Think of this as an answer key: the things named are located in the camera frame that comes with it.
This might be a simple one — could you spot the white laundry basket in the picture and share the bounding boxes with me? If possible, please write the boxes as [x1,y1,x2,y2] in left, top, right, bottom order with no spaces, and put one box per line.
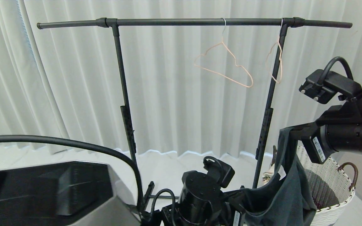
[263,145,359,226]

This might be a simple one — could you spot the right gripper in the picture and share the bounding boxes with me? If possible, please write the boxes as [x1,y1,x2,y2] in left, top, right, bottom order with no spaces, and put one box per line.
[300,116,362,164]

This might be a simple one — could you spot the pink clothes hanger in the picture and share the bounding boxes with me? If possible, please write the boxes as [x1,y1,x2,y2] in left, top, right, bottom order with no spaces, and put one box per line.
[265,18,284,84]
[194,18,254,88]

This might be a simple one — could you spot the black clothes rack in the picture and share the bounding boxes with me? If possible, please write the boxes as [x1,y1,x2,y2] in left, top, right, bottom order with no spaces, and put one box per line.
[37,17,353,207]

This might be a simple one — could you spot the dark grey T-shirt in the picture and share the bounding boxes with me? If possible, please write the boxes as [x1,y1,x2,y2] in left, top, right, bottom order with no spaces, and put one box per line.
[241,127,319,226]

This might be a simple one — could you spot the black cable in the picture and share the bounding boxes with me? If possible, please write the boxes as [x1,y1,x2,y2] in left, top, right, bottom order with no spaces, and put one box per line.
[317,56,354,87]
[149,188,178,226]
[0,135,146,214]

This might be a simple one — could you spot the white curtain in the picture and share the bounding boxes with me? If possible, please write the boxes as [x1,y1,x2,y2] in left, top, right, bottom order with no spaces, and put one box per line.
[0,0,362,157]

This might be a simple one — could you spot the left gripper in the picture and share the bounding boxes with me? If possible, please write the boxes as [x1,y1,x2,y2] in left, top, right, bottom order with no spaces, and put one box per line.
[222,188,247,226]

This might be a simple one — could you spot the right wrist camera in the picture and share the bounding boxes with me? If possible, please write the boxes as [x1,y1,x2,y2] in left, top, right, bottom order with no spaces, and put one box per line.
[299,69,362,126]

